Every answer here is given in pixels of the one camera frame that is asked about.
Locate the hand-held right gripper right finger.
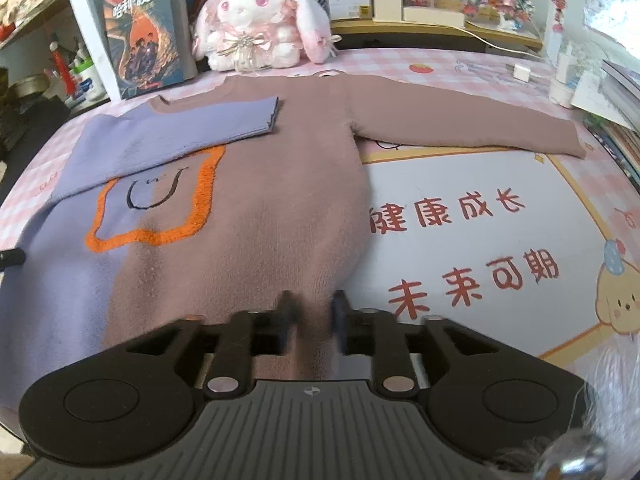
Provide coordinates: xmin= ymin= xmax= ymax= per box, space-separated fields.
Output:
xmin=330 ymin=290 xmax=507 ymax=402

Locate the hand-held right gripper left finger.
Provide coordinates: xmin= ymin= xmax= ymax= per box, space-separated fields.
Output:
xmin=125 ymin=290 xmax=304 ymax=401

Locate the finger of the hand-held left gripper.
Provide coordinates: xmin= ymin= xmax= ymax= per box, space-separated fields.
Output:
xmin=0 ymin=248 xmax=26 ymax=272

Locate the purple and brown sweater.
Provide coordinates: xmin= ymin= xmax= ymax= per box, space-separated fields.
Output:
xmin=0 ymin=74 xmax=589 ymax=386

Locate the pink printed desk mat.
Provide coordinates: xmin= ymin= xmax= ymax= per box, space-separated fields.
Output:
xmin=0 ymin=48 xmax=640 ymax=411

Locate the white plastic bottle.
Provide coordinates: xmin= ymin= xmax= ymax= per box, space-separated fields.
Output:
xmin=70 ymin=58 xmax=108 ymax=106

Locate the red tassel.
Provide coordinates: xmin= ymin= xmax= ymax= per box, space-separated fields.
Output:
xmin=48 ymin=35 xmax=72 ymax=98

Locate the illustrated book box set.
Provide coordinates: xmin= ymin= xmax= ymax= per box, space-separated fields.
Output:
xmin=102 ymin=0 xmax=199 ymax=102

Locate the shiny metal knob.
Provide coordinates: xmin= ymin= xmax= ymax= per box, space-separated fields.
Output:
xmin=532 ymin=432 xmax=609 ymax=480

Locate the clear plastic bag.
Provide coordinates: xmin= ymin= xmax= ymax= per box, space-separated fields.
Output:
xmin=575 ymin=330 xmax=640 ymax=466

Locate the wooden desk shelf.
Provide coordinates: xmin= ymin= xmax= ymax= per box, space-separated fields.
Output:
xmin=330 ymin=18 xmax=544 ymax=52

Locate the white and pink plush bunny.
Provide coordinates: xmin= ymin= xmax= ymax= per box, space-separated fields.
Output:
xmin=192 ymin=0 xmax=342 ymax=74

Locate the flat white box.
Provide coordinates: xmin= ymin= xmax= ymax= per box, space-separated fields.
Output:
xmin=402 ymin=6 xmax=467 ymax=29

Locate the white pen holder box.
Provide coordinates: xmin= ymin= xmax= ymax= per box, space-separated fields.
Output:
xmin=372 ymin=0 xmax=406 ymax=23

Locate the stack of books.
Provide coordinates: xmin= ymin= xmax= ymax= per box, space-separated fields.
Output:
xmin=571 ymin=58 xmax=640 ymax=191

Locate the white cable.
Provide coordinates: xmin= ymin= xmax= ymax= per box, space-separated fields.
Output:
xmin=464 ymin=24 xmax=554 ymax=92

